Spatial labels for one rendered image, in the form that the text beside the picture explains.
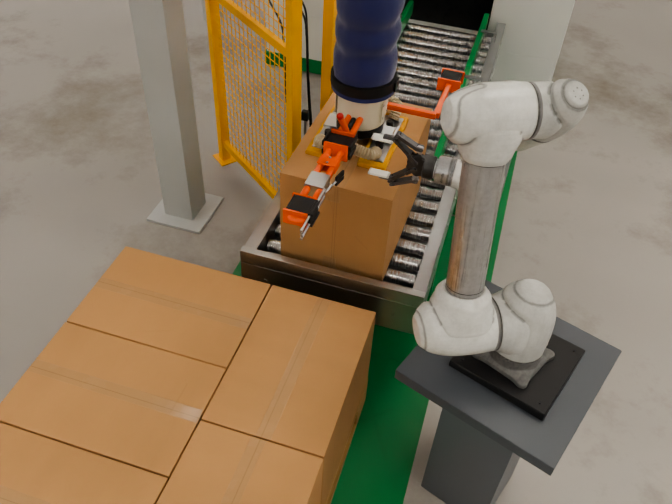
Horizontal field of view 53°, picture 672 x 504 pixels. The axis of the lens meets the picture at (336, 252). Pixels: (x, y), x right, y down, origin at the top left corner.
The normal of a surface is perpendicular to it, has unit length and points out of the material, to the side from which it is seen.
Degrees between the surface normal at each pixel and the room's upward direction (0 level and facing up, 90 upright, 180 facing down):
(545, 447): 0
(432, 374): 0
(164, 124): 90
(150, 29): 90
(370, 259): 90
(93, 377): 0
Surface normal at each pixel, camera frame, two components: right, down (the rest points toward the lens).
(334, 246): -0.32, 0.65
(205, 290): 0.04, -0.72
